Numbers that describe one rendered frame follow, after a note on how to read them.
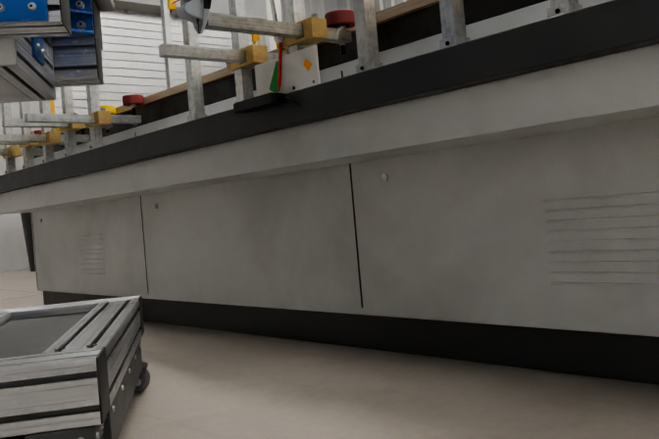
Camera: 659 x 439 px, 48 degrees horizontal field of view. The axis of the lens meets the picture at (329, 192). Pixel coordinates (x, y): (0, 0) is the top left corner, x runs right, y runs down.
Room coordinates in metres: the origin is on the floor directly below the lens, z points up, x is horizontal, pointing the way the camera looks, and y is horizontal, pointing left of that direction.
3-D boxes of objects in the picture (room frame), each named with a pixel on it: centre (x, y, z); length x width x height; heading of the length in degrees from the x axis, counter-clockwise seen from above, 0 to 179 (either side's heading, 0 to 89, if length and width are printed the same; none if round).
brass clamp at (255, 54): (2.04, 0.20, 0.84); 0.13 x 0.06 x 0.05; 41
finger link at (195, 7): (1.61, 0.26, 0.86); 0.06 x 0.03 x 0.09; 131
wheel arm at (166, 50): (1.99, 0.23, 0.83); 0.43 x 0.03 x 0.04; 131
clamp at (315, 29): (1.86, 0.03, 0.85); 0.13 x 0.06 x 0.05; 41
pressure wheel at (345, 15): (1.92, -0.07, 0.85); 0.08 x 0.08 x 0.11
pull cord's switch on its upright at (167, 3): (4.53, 0.89, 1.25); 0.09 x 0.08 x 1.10; 41
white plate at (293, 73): (1.88, 0.09, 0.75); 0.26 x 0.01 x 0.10; 41
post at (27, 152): (3.38, 1.36, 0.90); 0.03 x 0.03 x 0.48; 41
